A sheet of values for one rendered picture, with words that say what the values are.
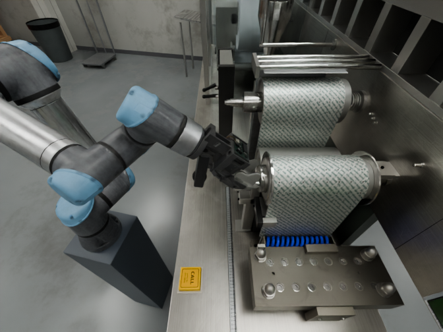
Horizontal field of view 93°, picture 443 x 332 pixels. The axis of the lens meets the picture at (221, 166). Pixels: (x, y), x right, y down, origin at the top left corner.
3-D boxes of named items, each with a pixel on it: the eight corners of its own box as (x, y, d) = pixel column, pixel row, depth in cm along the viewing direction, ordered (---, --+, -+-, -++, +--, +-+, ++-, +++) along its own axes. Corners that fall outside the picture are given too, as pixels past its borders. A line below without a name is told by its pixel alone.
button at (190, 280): (181, 269, 74) (180, 267, 73) (201, 269, 75) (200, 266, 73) (178, 291, 70) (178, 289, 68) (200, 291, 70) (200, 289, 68)
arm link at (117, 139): (91, 151, 46) (101, 132, 38) (128, 124, 53) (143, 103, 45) (119, 176, 49) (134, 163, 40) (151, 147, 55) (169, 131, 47)
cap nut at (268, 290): (260, 284, 60) (263, 279, 56) (273, 284, 60) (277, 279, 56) (262, 299, 57) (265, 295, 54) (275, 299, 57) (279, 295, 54)
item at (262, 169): (257, 159, 59) (262, 174, 52) (264, 159, 59) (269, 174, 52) (254, 181, 63) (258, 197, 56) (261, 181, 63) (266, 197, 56)
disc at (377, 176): (337, 174, 68) (359, 139, 57) (339, 174, 68) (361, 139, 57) (358, 215, 58) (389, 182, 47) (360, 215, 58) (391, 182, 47)
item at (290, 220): (258, 235, 70) (267, 205, 57) (329, 234, 71) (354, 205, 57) (259, 236, 70) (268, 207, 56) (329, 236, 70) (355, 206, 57)
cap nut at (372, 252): (358, 249, 66) (365, 243, 63) (369, 249, 66) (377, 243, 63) (363, 261, 64) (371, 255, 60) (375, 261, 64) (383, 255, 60)
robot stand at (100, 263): (134, 301, 145) (62, 251, 78) (147, 271, 158) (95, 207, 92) (162, 309, 142) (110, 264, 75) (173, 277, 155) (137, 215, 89)
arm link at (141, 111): (126, 97, 43) (139, 73, 37) (173, 125, 48) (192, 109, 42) (108, 127, 39) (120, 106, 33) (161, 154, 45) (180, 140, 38)
